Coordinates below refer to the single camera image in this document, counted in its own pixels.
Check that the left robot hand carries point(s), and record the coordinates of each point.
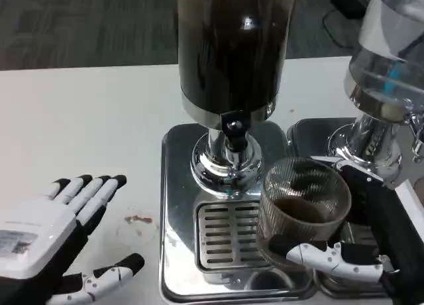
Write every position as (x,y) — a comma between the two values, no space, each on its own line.
(43,238)

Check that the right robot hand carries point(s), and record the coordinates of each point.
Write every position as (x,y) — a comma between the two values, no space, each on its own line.
(387,225)

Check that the clear ribbed glass cup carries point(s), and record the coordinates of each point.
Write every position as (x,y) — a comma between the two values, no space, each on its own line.
(303,215)

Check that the chrome dispenser tap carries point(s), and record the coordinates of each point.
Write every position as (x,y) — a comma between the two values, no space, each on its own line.
(417,136)

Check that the brown drink spill stain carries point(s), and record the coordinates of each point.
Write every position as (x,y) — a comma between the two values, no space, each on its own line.
(137,219)

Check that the steel slotted drip grid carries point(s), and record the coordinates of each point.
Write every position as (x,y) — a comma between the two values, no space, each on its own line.
(228,235)

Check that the clear drink dispenser tank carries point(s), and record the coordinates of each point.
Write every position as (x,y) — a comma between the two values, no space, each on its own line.
(387,53)

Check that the black dispenser tap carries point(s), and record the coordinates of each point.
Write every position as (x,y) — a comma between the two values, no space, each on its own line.
(235,132)

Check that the dark drink dispenser tank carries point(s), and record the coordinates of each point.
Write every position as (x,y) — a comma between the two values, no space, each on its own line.
(232,46)

